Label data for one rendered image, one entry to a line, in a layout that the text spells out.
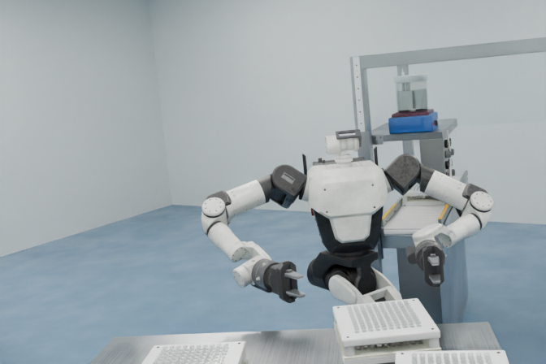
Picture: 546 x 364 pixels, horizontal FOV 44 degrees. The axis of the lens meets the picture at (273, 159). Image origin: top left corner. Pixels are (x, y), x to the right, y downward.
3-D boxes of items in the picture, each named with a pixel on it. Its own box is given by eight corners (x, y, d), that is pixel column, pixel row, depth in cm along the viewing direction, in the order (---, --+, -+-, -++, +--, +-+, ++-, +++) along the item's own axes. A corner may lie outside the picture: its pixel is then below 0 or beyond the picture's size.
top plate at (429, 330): (441, 338, 166) (440, 330, 166) (342, 348, 166) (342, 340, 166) (418, 304, 190) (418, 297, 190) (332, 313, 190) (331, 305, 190)
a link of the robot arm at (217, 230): (224, 246, 214) (190, 211, 225) (227, 265, 221) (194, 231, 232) (250, 229, 218) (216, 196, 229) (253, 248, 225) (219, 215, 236)
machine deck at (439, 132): (443, 140, 299) (442, 132, 298) (360, 145, 313) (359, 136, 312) (457, 125, 356) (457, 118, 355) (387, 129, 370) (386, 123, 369)
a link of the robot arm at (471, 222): (452, 253, 224) (492, 229, 232) (461, 236, 216) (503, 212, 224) (431, 229, 230) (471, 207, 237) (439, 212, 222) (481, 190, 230)
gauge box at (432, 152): (445, 182, 301) (443, 138, 299) (422, 183, 305) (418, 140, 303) (451, 174, 321) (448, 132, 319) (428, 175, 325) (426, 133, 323)
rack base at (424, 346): (442, 357, 166) (441, 348, 166) (344, 366, 166) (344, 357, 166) (419, 321, 191) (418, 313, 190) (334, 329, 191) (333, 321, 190)
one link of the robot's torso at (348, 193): (301, 241, 260) (292, 151, 256) (387, 233, 260) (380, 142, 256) (305, 263, 231) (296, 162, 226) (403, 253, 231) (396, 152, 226)
